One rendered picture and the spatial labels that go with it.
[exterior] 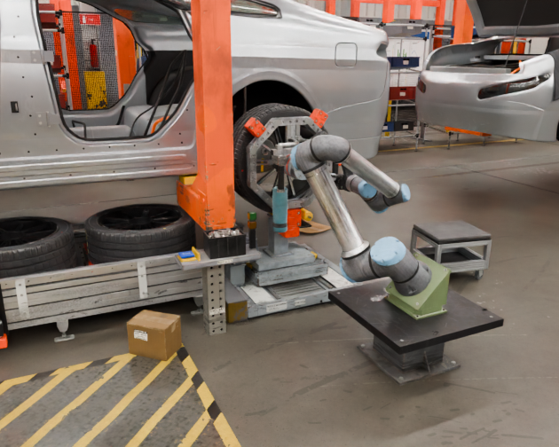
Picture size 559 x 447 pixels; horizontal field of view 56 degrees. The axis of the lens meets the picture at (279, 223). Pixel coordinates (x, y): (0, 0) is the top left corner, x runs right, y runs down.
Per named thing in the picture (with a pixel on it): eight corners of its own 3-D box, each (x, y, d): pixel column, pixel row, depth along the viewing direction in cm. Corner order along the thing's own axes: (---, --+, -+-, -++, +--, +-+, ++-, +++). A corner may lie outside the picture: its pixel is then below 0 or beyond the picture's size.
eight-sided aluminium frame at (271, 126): (326, 201, 337) (329, 114, 320) (331, 204, 331) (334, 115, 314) (246, 210, 315) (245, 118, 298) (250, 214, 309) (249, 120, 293)
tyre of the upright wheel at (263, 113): (334, 141, 356) (261, 81, 323) (352, 146, 335) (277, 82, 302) (279, 223, 356) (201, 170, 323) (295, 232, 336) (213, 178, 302)
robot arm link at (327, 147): (333, 122, 232) (412, 185, 276) (310, 132, 240) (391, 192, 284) (332, 145, 227) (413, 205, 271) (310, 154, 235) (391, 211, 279)
